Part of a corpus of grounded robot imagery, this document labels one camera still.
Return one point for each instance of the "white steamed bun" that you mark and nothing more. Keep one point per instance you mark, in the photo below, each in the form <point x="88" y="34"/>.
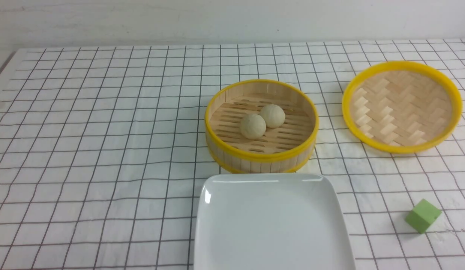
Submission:
<point x="273" y="116"/>
<point x="252" y="126"/>

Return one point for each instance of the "bamboo steamer lid yellow rim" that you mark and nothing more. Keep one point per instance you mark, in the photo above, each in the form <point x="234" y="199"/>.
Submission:
<point x="401" y="106"/>

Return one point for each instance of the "white square plate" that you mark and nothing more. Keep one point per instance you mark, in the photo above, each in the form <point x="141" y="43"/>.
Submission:
<point x="271" y="221"/>

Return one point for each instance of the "bamboo steamer basket yellow rim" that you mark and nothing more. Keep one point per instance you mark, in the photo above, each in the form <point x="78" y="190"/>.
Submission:
<point x="280" y="150"/>

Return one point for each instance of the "white checkered tablecloth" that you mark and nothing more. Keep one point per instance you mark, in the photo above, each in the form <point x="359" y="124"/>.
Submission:
<point x="103" y="153"/>

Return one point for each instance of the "green wooden block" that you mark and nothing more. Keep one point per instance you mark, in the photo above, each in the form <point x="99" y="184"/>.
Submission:
<point x="422" y="216"/>

